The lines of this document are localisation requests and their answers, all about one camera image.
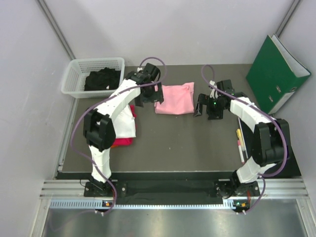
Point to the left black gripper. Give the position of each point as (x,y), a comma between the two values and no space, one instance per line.
(156,96)

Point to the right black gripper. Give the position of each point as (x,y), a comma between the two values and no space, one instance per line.
(204,99)

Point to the pink t shirt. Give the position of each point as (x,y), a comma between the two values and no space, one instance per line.
(178,100)

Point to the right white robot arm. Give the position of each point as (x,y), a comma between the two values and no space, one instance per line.
(270,141)

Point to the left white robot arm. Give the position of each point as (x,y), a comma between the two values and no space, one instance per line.
(142,86)

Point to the white folded t shirt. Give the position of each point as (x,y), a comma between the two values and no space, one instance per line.
(124,124)

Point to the yellow highlighter pen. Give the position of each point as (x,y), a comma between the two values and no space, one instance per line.
(241,139)

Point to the red folded t shirt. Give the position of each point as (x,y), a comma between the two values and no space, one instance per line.
(123,141)

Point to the black t shirt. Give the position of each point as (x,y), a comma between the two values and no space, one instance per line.
(104,79)

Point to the pink white marker pen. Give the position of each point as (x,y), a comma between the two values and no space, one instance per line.
(240,152)

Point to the white plastic basket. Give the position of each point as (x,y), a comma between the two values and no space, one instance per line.
(74,78)

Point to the green ring binder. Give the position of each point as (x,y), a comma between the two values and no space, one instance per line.
(275,75)

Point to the aluminium frame rail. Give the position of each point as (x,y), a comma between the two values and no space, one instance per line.
(275,189)

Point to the grey slotted cable duct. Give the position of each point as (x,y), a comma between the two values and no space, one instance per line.
(102,204)

